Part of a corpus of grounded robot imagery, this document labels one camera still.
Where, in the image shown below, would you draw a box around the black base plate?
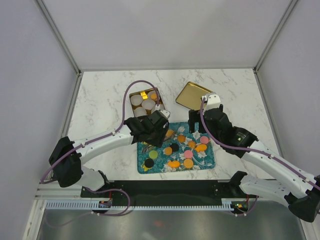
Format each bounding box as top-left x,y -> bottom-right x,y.
81,179 -> 259,207

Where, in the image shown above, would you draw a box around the purple cable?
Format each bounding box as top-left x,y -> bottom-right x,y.
39,79 -> 161,185
199,96 -> 320,191

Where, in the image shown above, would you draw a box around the white slotted cable duct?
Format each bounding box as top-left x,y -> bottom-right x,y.
45,199 -> 245,211

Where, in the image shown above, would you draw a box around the orange swirl cookie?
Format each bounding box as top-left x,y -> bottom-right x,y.
188,140 -> 197,149

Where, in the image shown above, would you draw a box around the pink sandwich cookie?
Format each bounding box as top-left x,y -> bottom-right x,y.
200,136 -> 209,145
184,150 -> 193,159

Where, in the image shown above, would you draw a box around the orange fish cookie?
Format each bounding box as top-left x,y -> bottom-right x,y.
167,160 -> 181,168
194,144 -> 208,153

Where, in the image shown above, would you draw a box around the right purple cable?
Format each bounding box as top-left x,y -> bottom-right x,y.
199,96 -> 320,191

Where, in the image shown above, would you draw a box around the metal serving tongs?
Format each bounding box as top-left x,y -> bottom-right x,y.
141,142 -> 155,153

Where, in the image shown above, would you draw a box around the orange chip cookie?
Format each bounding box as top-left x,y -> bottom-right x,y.
177,134 -> 186,143

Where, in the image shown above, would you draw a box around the green round cookie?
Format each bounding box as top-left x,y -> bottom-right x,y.
148,150 -> 158,160

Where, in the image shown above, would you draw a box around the gold tin lid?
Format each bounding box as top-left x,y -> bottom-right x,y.
175,81 -> 212,110

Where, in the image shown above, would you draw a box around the teal floral tray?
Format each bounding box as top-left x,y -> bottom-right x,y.
137,122 -> 216,174

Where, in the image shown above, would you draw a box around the orange dotted round cookie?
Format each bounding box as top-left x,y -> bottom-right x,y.
183,159 -> 194,169

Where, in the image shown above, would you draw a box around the black sandwich cookie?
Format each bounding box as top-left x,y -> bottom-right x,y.
170,143 -> 179,152
144,158 -> 154,169

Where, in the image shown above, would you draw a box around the square cookie tin box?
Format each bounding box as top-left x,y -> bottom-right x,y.
129,88 -> 166,120

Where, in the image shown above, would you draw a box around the white paper cup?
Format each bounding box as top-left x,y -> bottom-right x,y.
147,90 -> 158,102
134,107 -> 147,118
151,103 -> 165,113
130,94 -> 143,107
141,99 -> 156,111

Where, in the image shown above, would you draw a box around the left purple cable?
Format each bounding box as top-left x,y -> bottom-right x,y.
39,79 -> 161,185

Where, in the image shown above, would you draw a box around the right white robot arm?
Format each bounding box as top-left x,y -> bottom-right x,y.
188,105 -> 320,223

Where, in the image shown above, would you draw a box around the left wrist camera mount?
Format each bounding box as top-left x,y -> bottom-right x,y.
156,109 -> 171,119

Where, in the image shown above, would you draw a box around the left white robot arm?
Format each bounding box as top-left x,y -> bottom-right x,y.
48,110 -> 170,197

